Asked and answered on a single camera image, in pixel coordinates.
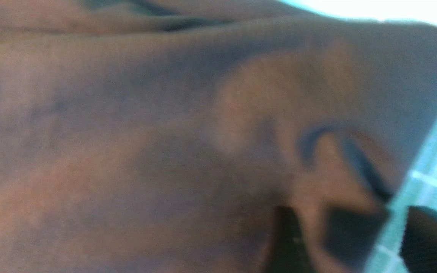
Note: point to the green checkered tablecloth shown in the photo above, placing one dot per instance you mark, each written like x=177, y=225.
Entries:
x=420, y=186

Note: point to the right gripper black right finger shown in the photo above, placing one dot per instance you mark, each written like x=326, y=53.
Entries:
x=419, y=243

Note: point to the dark gray long-sleeve top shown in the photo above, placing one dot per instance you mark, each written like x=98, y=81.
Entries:
x=159, y=136

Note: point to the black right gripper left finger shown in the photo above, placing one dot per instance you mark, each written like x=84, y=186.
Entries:
x=288, y=253

